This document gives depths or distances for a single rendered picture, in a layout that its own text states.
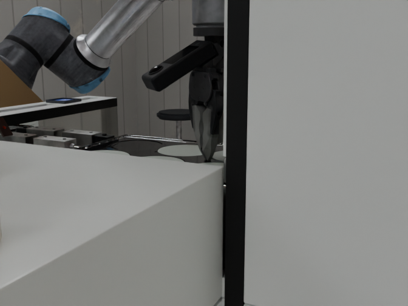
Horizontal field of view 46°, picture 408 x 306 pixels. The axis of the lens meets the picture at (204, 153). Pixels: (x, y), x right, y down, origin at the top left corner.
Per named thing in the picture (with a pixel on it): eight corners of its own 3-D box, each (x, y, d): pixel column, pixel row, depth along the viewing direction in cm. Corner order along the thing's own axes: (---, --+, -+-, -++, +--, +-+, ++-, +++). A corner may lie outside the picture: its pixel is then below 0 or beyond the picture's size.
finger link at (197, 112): (231, 156, 82) (232, 102, 80) (201, 160, 79) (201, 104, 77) (222, 153, 85) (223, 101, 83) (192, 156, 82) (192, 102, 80)
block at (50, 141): (77, 152, 95) (76, 137, 94) (65, 155, 92) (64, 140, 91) (46, 148, 98) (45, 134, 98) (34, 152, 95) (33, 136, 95)
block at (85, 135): (102, 144, 102) (101, 131, 101) (91, 147, 99) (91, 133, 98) (73, 141, 105) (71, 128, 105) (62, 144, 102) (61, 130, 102)
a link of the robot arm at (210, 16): (206, -4, 70) (181, 0, 77) (206, 28, 71) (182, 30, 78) (249, -2, 73) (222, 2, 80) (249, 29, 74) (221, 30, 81)
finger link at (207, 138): (241, 160, 79) (243, 104, 77) (210, 164, 77) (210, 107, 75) (231, 156, 82) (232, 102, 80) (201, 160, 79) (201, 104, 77)
